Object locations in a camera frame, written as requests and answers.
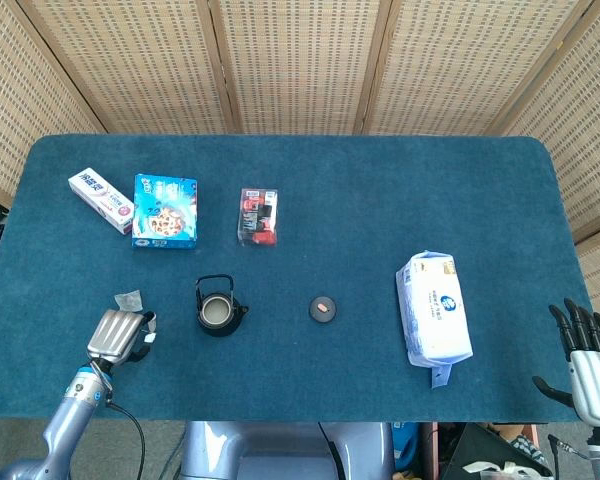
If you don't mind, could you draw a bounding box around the right wrist grey cable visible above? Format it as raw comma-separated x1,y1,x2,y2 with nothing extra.
547,433,597,459

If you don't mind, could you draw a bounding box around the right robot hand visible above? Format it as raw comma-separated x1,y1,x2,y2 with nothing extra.
531,298,600,429

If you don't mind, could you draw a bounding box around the blue package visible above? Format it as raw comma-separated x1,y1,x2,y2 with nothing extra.
392,422,421,472

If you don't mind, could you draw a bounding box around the tea bag with string tag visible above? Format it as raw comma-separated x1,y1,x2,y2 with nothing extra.
113,288,158,345

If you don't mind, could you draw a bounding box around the black teapot lid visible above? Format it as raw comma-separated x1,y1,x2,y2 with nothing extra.
308,295,338,324

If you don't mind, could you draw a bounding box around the blue-grey robot torso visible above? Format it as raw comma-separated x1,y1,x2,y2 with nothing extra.
179,421,396,480

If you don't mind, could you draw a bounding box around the black teapot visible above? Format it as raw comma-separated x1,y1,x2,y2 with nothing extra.
194,273,250,338

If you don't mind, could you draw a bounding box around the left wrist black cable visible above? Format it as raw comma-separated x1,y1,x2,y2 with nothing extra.
105,399,147,480

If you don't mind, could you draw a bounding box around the white toothpaste box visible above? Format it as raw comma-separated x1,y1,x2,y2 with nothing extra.
67,166,135,235

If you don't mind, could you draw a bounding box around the white tissue pack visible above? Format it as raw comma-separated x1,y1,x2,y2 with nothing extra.
394,249,475,390

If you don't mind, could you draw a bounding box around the blue carpet table cover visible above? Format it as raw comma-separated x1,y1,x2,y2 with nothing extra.
0,133,596,424

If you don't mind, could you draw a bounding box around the clear box of capsules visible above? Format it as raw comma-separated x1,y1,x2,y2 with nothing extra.
236,187,280,247

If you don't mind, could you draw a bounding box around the blue cookie box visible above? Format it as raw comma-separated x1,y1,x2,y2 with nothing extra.
131,173,199,250

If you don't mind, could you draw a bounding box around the black bag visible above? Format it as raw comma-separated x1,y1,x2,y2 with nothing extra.
439,423,554,480

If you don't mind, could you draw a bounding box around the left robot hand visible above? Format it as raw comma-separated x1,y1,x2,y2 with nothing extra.
86,308,157,374

